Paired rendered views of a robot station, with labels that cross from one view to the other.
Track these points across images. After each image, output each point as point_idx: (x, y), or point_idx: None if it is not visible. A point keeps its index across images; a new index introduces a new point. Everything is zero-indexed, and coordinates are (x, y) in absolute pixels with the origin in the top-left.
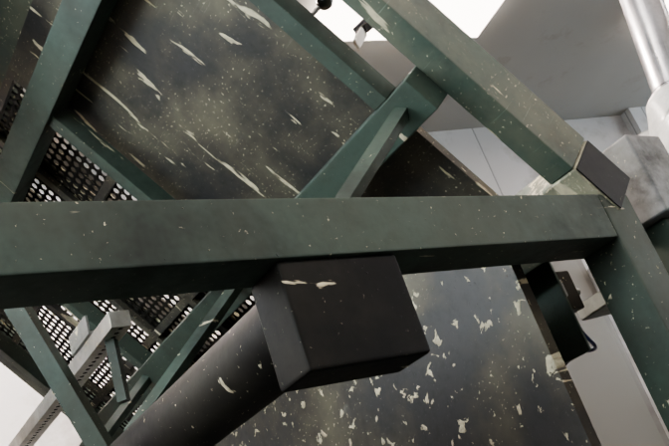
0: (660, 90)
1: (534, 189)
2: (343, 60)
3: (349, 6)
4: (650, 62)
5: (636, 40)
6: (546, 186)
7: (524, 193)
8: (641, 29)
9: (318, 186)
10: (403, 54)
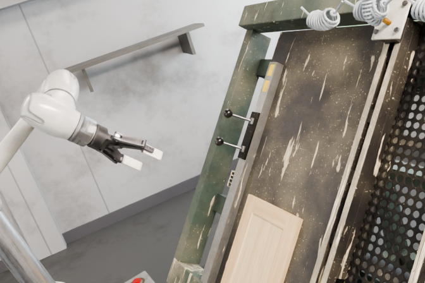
0: (62, 282)
1: (197, 269)
2: None
3: (232, 160)
4: (45, 269)
5: (32, 256)
6: (198, 266)
7: (197, 272)
8: (31, 249)
9: None
10: (223, 187)
